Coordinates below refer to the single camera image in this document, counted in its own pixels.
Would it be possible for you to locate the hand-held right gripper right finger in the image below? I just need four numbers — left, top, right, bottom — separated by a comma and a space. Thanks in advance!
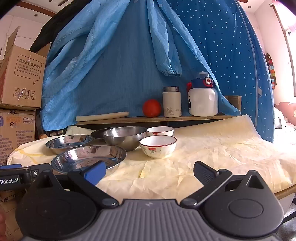
180, 161, 270, 208

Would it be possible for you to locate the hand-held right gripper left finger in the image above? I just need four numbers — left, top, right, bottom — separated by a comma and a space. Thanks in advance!
25, 160, 119, 208

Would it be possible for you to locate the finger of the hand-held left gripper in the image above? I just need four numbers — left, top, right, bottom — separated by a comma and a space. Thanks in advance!
23, 163, 54, 184
0, 164, 23, 171

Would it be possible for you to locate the stainless steel plate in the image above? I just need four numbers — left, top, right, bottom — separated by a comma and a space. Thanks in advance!
51, 146, 127, 175
90, 127, 116, 140
45, 134, 94, 155

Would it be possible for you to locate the stainless steel bowl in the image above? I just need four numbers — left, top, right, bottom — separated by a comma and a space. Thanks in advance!
103, 126, 148, 152

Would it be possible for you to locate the white red-rimmed ceramic bowl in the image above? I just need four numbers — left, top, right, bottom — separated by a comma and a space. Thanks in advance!
139, 135, 177, 159
147, 126, 174, 138

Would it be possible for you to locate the cardboard box with price sticker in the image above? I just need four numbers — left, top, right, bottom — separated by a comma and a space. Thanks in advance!
0, 190, 26, 232

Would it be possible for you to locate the cream tablecloth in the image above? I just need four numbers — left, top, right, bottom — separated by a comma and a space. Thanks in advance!
6, 115, 296, 200

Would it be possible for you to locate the large printed cardboard box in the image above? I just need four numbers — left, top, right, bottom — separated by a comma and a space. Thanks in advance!
0, 109, 37, 166

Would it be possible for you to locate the black lattice rack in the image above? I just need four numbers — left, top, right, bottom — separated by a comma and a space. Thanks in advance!
47, 129, 67, 137

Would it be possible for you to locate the cream rolling pin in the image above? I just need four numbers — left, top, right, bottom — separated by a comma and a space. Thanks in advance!
75, 111, 130, 122

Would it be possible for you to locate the white water bottle blue lid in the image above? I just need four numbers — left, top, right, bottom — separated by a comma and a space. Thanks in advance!
186, 72, 219, 117

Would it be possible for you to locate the wooden shelf board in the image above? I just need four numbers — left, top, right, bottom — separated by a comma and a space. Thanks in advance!
75, 113, 242, 127

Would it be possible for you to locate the white thermos cup steel lid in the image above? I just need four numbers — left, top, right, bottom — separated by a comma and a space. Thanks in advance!
162, 86, 182, 118

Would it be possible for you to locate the small brown cardboard box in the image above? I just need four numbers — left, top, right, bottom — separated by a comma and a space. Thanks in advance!
223, 95, 242, 113

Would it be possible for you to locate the red tomato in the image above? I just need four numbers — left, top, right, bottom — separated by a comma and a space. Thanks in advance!
142, 99, 162, 118

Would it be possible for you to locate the open brown cardboard box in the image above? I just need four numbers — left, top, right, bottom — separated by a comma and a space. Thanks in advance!
0, 27, 52, 110

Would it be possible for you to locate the rumpled bedding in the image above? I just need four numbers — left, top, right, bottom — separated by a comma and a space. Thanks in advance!
273, 102, 296, 130

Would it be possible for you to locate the light blue striped coat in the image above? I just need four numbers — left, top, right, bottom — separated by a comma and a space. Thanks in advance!
39, 0, 242, 131

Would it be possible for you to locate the blue polka dot fabric wardrobe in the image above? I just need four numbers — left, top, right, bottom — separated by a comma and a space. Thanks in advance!
166, 0, 275, 144

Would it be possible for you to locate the colourful hanging cloth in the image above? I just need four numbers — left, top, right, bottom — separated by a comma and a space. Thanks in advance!
265, 53, 278, 91

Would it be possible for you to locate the bright window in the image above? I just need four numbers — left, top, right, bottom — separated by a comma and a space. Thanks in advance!
283, 11, 296, 98

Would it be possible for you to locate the black garment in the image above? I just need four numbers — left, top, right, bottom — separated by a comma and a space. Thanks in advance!
29, 0, 93, 54

